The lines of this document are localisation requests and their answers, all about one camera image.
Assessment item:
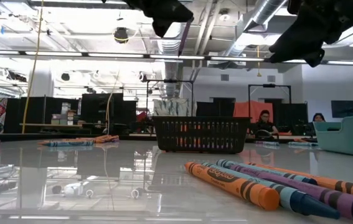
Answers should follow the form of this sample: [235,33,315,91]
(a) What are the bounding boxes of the black slotted plastic basket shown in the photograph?
[152,116,252,155]

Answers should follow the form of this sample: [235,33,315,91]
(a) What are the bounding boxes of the black metal frame stand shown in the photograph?
[247,83,292,119]
[146,79,195,118]

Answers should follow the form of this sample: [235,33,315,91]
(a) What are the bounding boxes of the silver ventilation duct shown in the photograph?
[156,30,185,98]
[224,0,289,66]

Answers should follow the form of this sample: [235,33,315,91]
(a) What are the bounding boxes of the pale yellow hanging cable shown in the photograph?
[105,70,121,135]

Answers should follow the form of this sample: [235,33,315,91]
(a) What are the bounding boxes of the person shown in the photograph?
[306,112,326,136]
[250,109,280,139]

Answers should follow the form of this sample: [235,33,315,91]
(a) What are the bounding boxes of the orange partition cloth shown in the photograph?
[233,100,274,124]

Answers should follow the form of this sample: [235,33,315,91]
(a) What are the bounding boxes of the teal plastic bin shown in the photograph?
[313,116,353,157]

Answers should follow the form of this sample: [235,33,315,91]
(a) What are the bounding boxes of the black overhead camera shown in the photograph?
[113,26,129,44]

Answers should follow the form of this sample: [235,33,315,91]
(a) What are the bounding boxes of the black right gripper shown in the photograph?
[268,0,353,68]

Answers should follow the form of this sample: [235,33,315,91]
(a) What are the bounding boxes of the white patterned cloth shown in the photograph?
[153,98,197,118]

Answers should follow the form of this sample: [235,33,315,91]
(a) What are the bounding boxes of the stacked cardboard boxes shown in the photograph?
[50,101,80,126]

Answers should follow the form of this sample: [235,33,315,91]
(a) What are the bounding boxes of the black computer monitor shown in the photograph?
[331,100,353,119]

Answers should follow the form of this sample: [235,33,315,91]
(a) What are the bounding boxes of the black partition panel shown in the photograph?
[272,102,309,136]
[195,97,236,118]

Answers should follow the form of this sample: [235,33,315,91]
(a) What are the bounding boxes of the black partition wall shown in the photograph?
[4,96,80,134]
[80,92,138,135]

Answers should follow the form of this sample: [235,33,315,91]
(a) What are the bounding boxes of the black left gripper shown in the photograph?
[123,0,194,38]

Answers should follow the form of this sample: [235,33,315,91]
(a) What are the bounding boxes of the long ceiling light strip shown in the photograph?
[0,49,353,67]

